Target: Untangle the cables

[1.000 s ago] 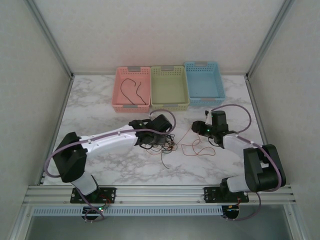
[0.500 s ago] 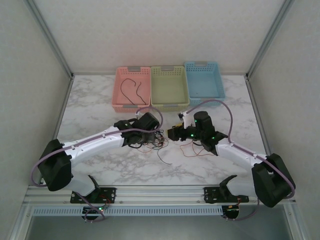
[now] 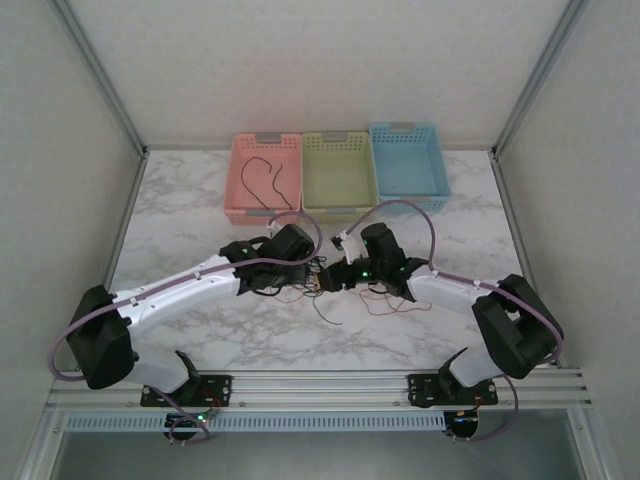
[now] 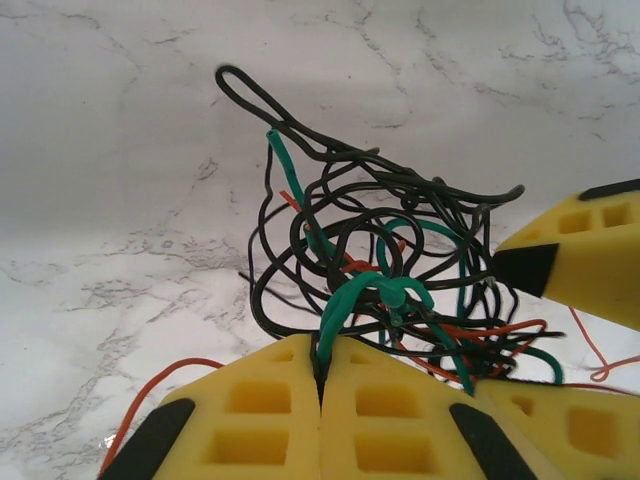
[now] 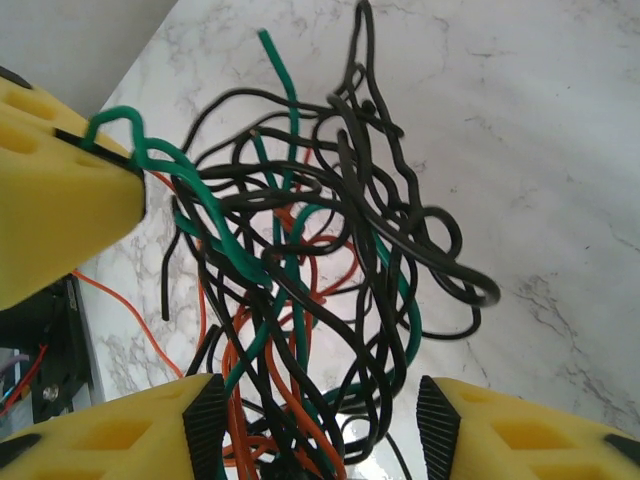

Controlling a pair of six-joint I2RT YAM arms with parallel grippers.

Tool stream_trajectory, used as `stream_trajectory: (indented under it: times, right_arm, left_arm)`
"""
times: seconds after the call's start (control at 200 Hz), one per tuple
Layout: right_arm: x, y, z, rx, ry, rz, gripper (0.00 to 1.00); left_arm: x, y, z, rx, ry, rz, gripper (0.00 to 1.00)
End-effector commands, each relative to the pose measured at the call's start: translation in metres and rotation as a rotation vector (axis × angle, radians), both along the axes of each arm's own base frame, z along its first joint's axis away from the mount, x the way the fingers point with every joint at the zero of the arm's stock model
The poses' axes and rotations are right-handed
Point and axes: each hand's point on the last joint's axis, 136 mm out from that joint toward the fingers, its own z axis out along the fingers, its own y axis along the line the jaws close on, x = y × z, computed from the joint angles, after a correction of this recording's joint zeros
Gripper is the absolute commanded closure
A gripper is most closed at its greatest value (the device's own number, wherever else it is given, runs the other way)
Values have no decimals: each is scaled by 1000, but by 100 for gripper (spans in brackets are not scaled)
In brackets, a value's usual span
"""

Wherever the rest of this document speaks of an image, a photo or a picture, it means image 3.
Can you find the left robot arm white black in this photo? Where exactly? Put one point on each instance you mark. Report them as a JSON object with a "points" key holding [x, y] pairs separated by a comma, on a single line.
{"points": [[175, 297]]}

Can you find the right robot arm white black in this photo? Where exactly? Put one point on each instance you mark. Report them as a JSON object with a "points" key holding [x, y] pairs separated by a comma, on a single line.
{"points": [[445, 295]]}

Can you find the green plastic basket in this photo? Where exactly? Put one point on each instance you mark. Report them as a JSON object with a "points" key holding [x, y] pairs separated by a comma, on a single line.
{"points": [[337, 175]]}

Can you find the blue plastic basket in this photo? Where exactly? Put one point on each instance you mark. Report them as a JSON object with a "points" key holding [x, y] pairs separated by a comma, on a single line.
{"points": [[407, 160]]}

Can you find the pink plastic basket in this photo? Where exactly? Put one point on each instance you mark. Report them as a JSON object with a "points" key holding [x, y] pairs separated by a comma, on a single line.
{"points": [[262, 150]]}

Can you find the black mounting plate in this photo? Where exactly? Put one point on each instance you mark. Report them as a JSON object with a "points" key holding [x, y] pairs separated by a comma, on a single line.
{"points": [[220, 387], [425, 390]]}

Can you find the black control board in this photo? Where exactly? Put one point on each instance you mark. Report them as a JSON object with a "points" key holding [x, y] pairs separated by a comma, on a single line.
{"points": [[187, 425], [465, 425]]}

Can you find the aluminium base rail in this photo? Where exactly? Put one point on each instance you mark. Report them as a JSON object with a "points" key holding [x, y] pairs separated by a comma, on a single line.
{"points": [[320, 387]]}

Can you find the aluminium table edge rail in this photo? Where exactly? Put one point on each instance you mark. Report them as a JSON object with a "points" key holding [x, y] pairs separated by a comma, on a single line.
{"points": [[127, 225], [515, 230]]}

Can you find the aluminium frame post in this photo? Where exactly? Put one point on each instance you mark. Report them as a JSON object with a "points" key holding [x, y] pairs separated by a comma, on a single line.
{"points": [[542, 75], [100, 75]]}

